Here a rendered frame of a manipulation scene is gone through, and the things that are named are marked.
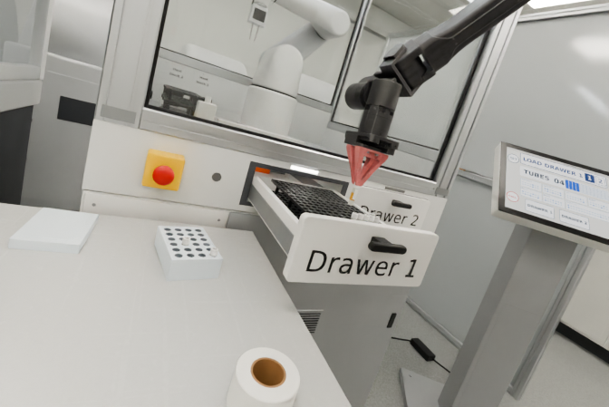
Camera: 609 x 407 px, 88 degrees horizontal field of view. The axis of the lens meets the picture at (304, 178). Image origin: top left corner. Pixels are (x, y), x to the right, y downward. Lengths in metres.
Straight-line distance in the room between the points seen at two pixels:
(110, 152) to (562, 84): 2.14
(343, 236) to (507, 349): 1.16
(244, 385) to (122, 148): 0.53
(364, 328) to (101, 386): 0.94
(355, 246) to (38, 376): 0.41
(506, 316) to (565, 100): 1.24
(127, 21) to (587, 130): 2.02
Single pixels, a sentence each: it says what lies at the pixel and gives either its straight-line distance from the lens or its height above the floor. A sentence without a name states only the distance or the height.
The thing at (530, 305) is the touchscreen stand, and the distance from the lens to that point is 1.53.
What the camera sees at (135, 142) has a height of 0.92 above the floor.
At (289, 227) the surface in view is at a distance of 0.55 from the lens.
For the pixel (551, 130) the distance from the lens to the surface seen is 2.20.
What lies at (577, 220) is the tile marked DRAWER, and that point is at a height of 1.00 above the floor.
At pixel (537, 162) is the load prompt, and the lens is 1.45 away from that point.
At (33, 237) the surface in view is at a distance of 0.63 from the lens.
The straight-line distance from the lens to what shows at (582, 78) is 2.25.
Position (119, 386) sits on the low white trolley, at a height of 0.76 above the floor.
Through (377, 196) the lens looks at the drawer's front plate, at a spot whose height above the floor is 0.91.
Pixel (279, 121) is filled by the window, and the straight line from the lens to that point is 0.79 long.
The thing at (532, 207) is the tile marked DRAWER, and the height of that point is 1.00.
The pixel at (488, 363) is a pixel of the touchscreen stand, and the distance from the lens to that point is 1.60.
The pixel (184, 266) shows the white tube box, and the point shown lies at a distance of 0.56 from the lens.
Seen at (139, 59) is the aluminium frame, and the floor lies 1.08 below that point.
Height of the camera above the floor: 1.06
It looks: 10 degrees down
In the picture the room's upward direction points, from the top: 17 degrees clockwise
